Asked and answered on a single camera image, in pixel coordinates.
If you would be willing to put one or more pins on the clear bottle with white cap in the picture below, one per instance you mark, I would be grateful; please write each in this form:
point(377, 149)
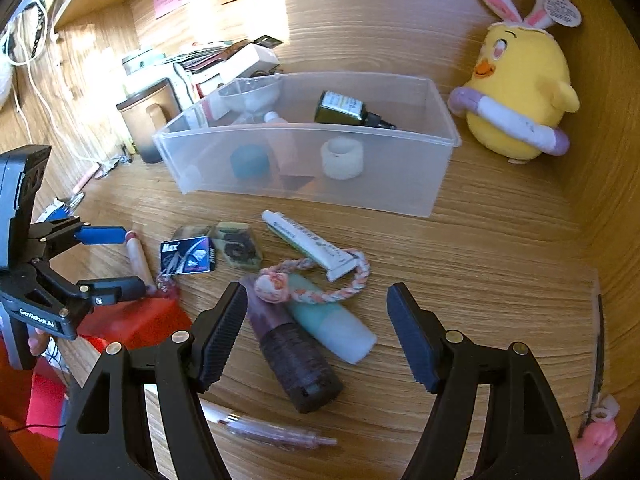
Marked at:
point(285, 150)

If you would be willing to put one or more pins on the white ointment tube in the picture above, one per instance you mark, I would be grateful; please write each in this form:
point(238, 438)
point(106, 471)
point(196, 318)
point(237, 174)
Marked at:
point(305, 240)

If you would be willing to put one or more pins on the stack of books and papers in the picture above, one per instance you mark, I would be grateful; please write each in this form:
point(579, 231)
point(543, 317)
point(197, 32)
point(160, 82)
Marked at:
point(200, 55)

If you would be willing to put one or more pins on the pink rubber toy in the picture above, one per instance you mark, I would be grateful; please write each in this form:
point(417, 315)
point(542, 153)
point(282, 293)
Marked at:
point(595, 445)

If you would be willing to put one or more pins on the small black printed box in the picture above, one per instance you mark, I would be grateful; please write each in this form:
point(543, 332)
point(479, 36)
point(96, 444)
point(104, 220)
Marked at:
point(185, 257)

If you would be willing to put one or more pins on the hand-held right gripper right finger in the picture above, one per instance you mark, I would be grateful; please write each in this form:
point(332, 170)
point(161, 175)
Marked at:
point(410, 340)

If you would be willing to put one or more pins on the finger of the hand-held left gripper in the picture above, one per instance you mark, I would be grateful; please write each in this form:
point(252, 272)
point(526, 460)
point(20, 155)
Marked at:
point(102, 235)
point(120, 288)

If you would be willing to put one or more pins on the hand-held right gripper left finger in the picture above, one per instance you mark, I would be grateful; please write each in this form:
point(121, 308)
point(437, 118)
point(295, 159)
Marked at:
point(225, 335)

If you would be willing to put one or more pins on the teal round cap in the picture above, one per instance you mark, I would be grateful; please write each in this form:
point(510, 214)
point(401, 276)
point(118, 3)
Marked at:
point(250, 162)

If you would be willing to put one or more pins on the clear pink pen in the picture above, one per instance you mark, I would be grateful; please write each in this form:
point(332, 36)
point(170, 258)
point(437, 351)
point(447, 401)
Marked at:
point(280, 432)

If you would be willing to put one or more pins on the green clear packet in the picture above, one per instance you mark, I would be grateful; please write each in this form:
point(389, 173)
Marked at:
point(240, 245)

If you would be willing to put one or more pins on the white card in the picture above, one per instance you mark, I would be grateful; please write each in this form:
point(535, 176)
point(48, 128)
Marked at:
point(240, 62)

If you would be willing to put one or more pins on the red mask pack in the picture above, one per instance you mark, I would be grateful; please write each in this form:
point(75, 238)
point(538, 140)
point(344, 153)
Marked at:
point(145, 320)

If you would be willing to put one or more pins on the white tape roll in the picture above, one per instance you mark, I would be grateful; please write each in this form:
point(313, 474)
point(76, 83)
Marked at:
point(332, 165)

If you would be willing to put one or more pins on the green white tin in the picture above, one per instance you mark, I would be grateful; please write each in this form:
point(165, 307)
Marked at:
point(140, 62)

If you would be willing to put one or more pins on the white bowl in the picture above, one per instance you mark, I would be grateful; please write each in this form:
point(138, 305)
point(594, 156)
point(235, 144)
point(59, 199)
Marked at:
point(250, 97)

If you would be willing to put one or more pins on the person's left hand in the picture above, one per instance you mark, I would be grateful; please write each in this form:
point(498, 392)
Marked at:
point(39, 346)

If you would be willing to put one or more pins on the pink lip balm stick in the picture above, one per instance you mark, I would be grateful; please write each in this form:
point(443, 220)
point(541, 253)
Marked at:
point(137, 260)

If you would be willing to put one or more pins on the mint green bottle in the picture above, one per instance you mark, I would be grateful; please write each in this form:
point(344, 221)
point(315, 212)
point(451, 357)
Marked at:
point(340, 330)

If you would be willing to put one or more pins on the dark green dropper bottle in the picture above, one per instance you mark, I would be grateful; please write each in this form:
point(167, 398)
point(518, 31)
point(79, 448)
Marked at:
point(340, 107)

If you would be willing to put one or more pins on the dark purple bottle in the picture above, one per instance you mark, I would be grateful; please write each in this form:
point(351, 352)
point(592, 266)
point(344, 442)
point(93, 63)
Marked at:
point(295, 350)

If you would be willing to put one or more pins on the yellow chick plush toy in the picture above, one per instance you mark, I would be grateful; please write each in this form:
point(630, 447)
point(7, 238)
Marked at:
point(520, 75)

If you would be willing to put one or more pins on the clear plastic bin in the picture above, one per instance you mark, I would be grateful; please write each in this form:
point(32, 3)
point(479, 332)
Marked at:
point(380, 180)

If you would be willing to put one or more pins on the glass jar with dark lid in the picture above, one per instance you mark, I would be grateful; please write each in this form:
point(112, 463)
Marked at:
point(150, 130)

